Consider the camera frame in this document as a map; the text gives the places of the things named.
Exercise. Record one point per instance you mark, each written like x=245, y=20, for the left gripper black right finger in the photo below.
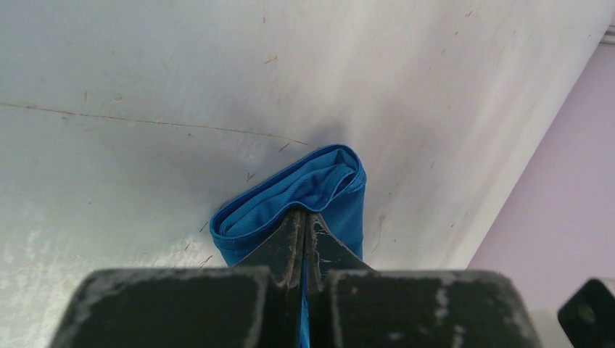
x=349, y=304

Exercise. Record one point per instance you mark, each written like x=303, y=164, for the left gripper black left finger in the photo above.
x=182, y=307

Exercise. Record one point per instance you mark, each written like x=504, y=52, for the blue cloth napkin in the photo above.
x=329, y=182

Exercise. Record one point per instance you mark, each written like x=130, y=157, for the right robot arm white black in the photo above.
x=587, y=318

